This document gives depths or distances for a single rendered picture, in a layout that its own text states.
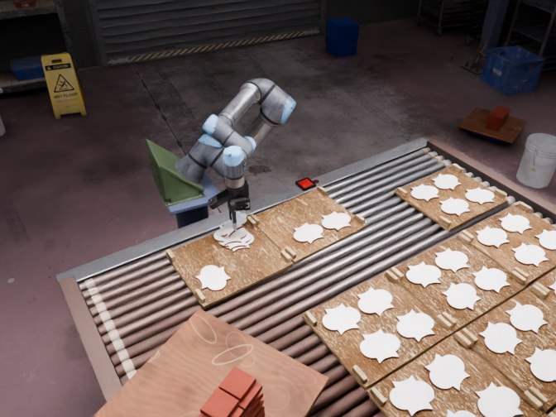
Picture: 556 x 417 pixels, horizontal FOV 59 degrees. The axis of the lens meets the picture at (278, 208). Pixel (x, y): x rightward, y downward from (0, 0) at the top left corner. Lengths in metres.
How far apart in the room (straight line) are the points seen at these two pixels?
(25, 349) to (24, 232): 1.09
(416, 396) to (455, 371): 0.17
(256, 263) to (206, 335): 0.47
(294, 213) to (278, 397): 1.00
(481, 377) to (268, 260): 0.89
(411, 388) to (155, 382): 0.79
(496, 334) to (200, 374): 1.02
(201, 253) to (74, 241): 1.85
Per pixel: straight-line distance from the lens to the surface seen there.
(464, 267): 2.12
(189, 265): 2.03
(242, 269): 1.99
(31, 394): 3.01
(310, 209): 2.28
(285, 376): 1.55
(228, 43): 6.93
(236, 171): 1.86
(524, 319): 2.01
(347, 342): 1.77
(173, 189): 2.41
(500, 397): 1.77
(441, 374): 1.75
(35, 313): 3.38
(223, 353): 1.60
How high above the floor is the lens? 2.34
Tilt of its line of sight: 38 degrees down
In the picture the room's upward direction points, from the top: straight up
